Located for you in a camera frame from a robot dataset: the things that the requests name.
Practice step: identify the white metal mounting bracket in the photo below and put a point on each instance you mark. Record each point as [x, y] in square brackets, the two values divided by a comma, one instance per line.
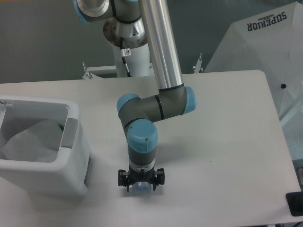
[133, 69]

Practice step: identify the white plastic trash can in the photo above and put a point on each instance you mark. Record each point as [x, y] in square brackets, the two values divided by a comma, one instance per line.
[68, 174]

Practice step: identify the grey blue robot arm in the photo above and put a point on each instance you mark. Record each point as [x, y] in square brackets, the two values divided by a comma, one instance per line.
[130, 24]

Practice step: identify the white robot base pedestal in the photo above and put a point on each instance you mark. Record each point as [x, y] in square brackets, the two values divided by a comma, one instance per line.
[140, 54]

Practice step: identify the clear plastic water bottle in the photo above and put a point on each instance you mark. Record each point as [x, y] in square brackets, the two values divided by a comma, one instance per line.
[141, 187]

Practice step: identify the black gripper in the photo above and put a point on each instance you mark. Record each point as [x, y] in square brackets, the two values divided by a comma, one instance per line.
[151, 176]

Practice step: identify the white plastic bag green tag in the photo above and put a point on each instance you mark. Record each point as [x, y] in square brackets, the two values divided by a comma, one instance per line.
[38, 143]

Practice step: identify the black device at edge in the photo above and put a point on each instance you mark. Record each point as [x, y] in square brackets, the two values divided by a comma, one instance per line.
[295, 203]

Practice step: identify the white Superior umbrella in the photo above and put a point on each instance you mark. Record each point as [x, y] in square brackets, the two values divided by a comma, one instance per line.
[271, 42]

